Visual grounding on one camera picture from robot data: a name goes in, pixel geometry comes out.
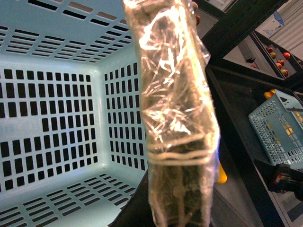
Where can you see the yellow mango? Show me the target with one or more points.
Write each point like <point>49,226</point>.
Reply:
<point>221,175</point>

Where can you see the light blue plastic shopping basket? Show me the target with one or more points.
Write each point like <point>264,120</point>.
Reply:
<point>71,138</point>

